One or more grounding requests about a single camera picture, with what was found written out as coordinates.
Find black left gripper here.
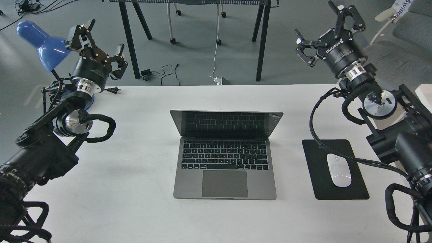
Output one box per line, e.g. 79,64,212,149
64,19,128,93

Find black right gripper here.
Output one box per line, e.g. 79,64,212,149
294,0,369,79

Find grey laptop computer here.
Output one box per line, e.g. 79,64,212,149
170,110,283,200

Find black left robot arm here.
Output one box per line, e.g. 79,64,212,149
1,19,128,243

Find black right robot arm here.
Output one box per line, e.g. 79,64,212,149
296,0,431,243

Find black power plug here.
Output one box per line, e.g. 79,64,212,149
104,86,121,95

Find blue desk lamp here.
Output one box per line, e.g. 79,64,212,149
17,21,71,81

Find grey office chair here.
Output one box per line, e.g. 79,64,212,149
365,0,432,92

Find white-legged wheeled chair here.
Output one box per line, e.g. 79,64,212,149
166,0,225,48

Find black-legged background table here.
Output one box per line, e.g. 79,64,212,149
103,0,279,82

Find white computer mouse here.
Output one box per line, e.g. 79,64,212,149
326,154,352,188

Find black mouse pad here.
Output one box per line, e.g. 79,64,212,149
302,139,369,200

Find black power adapter with cable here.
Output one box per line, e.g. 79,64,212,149
139,63,182,86

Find black cables on floor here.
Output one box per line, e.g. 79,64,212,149
0,0,78,31

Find white charging cable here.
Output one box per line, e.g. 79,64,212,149
209,4,222,82

